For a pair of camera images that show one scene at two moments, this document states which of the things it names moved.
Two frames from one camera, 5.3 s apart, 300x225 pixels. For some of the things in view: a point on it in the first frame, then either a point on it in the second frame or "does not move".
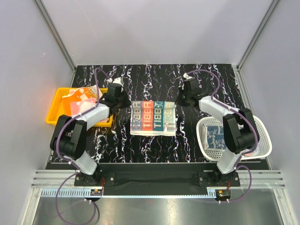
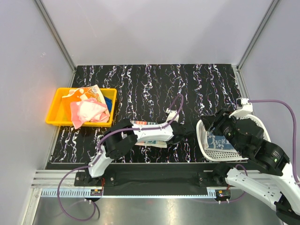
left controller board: [96, 192] does not move
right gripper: [179, 102] → [216, 120]
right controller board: [222, 194] does not move
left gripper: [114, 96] → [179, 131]
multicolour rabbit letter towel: [153, 118] → [153, 143]
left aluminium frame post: [57, 37] does not move
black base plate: [183, 179] does not move
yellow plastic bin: [56, 109] does not move
